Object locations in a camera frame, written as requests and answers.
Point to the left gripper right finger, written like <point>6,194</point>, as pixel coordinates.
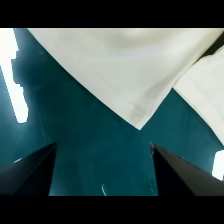
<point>181,176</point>

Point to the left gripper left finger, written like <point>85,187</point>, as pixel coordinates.
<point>31,173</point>

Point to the cream T-shirt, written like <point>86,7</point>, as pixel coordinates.
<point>133,66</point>

